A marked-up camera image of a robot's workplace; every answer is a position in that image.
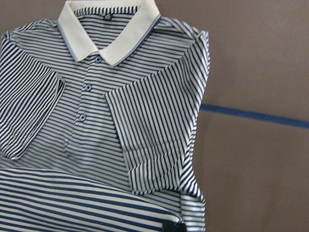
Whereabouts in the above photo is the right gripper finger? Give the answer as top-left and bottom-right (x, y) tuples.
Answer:
(162, 221), (186, 232)

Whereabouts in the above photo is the striped polo shirt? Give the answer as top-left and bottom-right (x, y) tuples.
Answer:
(0, 0), (210, 232)

